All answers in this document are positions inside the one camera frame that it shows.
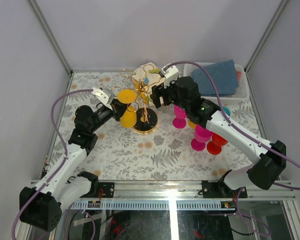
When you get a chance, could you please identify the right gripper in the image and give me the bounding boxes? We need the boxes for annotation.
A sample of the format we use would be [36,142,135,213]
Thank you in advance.
[150,78,189,112]

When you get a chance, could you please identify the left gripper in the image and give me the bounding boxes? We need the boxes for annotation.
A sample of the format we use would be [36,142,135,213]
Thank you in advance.
[90,99,132,134]

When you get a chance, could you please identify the yellow wine glass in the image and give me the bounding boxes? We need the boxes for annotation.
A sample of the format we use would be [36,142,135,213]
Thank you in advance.
[117,89,137,129]
[188,120,197,129]

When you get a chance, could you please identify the gold wine glass rack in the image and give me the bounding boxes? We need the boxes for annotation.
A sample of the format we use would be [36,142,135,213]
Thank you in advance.
[112,69,158,134]

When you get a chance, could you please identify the magenta wine glass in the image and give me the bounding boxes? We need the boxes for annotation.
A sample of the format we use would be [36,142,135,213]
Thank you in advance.
[172,105,187,129]
[191,125,213,152]

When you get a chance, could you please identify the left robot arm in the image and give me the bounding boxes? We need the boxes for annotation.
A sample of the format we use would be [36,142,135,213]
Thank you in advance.
[18,99,127,232]

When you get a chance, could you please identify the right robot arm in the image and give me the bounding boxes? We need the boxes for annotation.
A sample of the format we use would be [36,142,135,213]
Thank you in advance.
[150,76,287,198]

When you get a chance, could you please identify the teal wine glass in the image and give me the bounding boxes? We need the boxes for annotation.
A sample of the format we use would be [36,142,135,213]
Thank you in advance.
[221,106,231,117]

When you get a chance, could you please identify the red wine glass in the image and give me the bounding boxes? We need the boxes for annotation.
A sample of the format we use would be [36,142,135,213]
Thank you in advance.
[206,133,228,155]

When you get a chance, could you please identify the dinosaur print cloth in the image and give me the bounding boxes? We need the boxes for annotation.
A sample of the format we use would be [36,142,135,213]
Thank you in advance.
[132,62,165,106]

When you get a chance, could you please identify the blue folded towel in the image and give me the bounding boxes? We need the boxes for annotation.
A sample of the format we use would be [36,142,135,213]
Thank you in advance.
[190,59,239,96]

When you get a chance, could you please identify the pink folded cloth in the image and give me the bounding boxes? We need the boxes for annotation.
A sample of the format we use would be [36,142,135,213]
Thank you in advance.
[235,70,242,84]

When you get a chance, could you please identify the white plastic basket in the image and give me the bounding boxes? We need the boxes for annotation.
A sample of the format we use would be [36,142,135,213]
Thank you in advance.
[183,62,250,105]

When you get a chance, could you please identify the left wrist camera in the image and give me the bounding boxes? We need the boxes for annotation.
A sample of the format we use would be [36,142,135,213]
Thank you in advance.
[92,88,115,110]

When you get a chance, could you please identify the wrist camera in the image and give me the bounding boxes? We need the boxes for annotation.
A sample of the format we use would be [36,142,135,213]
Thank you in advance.
[92,88,115,110]
[160,65,179,88]

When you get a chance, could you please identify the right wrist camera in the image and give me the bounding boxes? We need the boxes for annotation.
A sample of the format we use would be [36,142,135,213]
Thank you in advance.
[160,65,179,88]

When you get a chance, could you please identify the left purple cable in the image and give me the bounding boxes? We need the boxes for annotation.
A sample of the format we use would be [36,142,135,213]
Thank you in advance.
[11,88,95,240]

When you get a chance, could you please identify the purple cable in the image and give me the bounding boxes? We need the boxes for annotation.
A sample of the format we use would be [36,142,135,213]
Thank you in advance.
[163,61,300,191]
[11,88,95,240]

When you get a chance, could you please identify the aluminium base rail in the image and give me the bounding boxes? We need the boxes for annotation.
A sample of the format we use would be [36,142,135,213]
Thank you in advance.
[29,179,296,201]

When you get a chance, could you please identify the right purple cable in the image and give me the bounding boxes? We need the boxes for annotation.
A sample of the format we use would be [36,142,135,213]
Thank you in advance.
[163,61,300,191]

